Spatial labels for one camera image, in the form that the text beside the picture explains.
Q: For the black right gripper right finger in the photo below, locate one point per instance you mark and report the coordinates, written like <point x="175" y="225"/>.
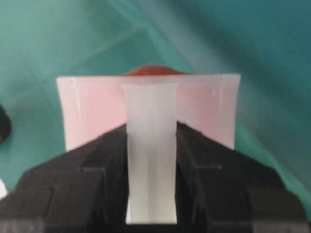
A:
<point x="219" y="190"/>

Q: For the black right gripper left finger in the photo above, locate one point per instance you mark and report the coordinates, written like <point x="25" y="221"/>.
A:
<point x="82" y="191"/>

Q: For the mug with black handle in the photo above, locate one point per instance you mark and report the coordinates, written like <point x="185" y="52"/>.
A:
<point x="5" y="125"/>

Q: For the translucent pitcher with red lid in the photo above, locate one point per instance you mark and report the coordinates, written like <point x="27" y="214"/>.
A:
<point x="150" y="106"/>

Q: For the green tablecloth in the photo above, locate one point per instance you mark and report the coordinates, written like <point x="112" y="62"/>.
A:
<point x="268" y="42"/>

